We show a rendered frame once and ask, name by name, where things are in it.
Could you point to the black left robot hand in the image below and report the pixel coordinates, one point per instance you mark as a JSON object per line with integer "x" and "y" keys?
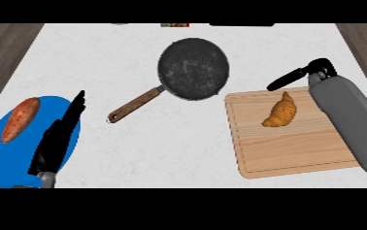
{"x": 52, "y": 143}

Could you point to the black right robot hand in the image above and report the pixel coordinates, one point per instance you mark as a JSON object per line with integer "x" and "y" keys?
{"x": 296, "y": 77}

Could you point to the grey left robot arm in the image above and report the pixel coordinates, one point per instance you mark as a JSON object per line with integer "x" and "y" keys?
{"x": 48, "y": 180}

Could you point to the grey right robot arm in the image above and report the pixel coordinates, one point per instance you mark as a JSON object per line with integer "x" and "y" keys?
{"x": 342, "y": 111}

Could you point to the golden brown croissant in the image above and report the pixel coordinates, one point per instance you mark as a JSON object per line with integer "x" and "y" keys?
{"x": 282, "y": 112}

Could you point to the wooden cutting board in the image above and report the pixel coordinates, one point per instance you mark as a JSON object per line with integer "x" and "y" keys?
{"x": 286, "y": 143}

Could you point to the blue oval placemat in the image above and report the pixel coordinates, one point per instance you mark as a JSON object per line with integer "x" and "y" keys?
{"x": 24, "y": 156}

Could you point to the orange sweet potato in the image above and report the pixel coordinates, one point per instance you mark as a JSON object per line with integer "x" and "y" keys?
{"x": 20, "y": 119}

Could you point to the red and green box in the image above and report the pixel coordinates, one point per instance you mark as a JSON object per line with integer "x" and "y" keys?
{"x": 174, "y": 25}

